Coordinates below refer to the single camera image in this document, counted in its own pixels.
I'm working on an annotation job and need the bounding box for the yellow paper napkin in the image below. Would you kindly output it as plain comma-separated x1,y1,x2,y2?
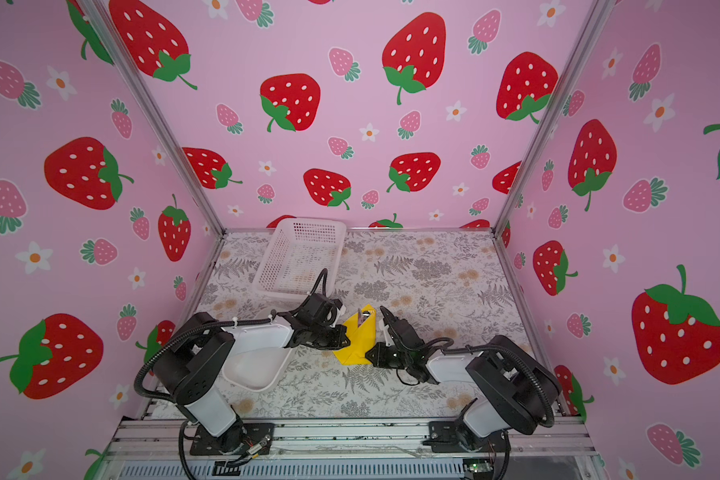
334,304,377,366

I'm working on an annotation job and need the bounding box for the white plastic perforated basket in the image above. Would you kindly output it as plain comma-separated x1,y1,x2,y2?
252,218,347,301

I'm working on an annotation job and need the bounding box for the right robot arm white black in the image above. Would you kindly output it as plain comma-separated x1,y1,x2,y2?
366,306,562,440

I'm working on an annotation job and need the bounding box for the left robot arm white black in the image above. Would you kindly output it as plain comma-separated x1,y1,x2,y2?
134,292,350,439

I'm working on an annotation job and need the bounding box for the white oval ceramic tray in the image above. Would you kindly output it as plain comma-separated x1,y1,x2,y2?
221,325,293,393

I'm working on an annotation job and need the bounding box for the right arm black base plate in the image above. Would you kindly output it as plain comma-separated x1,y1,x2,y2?
422,420,511,453

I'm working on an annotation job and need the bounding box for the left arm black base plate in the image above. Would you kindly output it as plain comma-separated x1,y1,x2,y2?
190,422,275,456

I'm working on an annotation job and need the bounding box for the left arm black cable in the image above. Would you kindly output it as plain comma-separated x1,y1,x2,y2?
133,266,331,402

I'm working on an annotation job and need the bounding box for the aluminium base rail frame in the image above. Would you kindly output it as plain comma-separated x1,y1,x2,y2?
92,417,609,479

